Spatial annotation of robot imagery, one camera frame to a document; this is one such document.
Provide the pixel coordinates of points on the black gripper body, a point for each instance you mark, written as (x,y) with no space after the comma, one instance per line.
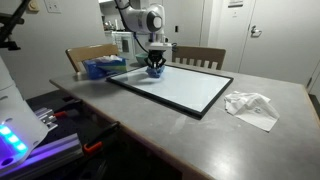
(157,54)

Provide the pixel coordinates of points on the blue cloth towel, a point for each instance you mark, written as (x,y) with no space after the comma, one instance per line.
(155,72)

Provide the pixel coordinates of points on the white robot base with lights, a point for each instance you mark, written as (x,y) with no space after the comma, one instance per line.
(16,113)

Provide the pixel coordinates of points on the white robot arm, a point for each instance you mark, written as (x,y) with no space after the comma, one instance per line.
(143,18)

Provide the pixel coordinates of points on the black framed whiteboard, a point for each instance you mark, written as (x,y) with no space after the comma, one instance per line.
(186,90)

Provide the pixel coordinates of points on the green bowl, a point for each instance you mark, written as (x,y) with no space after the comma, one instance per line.
(140,60)

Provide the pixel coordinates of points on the white kitchen stove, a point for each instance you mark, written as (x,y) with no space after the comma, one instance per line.
(125,46)

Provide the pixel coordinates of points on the black door latch plate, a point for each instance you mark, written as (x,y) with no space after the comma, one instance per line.
(176,29)

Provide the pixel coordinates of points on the dark brown wooden chair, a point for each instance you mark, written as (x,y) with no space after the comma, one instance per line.
(200,52)

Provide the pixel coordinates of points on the white facial tissue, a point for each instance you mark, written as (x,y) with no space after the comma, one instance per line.
(108,59)

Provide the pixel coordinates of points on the blue cardboard tissue box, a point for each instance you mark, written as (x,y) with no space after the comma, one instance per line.
(96,70)

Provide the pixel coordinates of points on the light wooden chair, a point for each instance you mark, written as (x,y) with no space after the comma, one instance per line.
(90,52)

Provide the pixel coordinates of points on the crumpled white paper napkin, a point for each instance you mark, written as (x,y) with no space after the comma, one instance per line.
(253,111)

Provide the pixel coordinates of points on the white door with lever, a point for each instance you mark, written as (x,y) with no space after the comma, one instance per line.
(283,40)

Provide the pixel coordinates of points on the beige round thermostat dial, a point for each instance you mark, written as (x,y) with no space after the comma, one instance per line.
(32,5)

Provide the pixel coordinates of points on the white wrist mount plate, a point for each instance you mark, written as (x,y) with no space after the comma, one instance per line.
(158,46)

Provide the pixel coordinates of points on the white wall sign plate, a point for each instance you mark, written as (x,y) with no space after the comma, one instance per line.
(235,3)

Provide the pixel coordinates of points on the silver metal bracket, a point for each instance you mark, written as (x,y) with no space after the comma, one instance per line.
(46,116)

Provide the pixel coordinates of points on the aluminium extrusion rail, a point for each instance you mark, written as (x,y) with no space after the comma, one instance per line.
(56,150)

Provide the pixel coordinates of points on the black camera on mount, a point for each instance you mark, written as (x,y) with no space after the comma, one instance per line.
(8,45)

